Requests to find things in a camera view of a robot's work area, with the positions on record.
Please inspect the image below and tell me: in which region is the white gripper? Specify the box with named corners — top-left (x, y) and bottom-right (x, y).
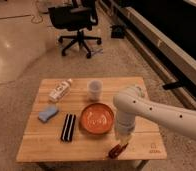
top-left (115, 132), bottom-right (132, 146)

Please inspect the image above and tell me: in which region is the dark red pepper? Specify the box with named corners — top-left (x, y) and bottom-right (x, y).
top-left (108, 144), bottom-right (127, 159)

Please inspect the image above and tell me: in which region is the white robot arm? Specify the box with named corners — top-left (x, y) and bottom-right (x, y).
top-left (113, 86), bottom-right (196, 140)

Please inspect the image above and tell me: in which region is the translucent white ceramic cup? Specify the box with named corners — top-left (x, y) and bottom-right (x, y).
top-left (87, 80), bottom-right (102, 101)

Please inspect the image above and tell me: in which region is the orange bowl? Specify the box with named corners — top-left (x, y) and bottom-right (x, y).
top-left (80, 103), bottom-right (114, 135)

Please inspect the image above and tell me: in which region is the wooden folding table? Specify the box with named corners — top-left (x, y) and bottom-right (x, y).
top-left (16, 78), bottom-right (167, 163)

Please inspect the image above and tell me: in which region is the black white striped block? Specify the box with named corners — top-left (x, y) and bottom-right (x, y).
top-left (60, 114), bottom-right (76, 142)

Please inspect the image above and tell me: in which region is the blue sponge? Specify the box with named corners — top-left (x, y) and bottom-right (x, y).
top-left (38, 105), bottom-right (59, 122)

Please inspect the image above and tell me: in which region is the white plastic bottle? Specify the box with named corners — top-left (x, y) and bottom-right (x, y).
top-left (49, 79), bottom-right (73, 102)

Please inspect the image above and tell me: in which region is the black box on floor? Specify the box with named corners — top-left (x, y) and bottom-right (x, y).
top-left (111, 25), bottom-right (125, 39)

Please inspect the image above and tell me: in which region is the black office chair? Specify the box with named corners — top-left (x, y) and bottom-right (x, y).
top-left (48, 0), bottom-right (102, 58)

